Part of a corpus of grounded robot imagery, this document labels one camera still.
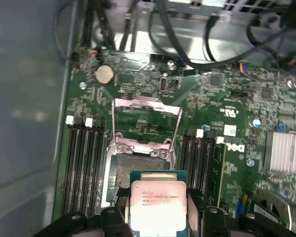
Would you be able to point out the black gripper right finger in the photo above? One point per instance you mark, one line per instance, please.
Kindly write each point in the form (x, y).
(214, 222)

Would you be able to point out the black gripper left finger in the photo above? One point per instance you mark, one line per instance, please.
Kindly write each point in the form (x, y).
(113, 222)

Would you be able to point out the silver CPU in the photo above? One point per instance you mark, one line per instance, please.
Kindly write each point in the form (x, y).
(158, 202)

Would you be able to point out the CPU socket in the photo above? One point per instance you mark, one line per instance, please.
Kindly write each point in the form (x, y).
(138, 164)

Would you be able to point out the green RAM stick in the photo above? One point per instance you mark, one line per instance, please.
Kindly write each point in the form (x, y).
(218, 172)

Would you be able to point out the black RAM slot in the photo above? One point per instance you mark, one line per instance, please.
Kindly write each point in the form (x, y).
(96, 160)
(86, 160)
(77, 160)
(206, 165)
(68, 160)
(196, 163)
(187, 160)

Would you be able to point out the silver finned heatsink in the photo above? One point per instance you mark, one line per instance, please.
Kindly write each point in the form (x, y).
(286, 153)

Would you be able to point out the green motherboard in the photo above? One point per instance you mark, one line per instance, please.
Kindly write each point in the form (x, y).
(212, 103)

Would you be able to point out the silver coin battery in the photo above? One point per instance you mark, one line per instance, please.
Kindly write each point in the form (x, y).
(104, 74)

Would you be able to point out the silver internal USB port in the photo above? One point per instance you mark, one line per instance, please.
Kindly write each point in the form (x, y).
(163, 82)

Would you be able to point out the dark grey PC case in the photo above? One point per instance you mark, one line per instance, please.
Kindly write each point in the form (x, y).
(22, 98)

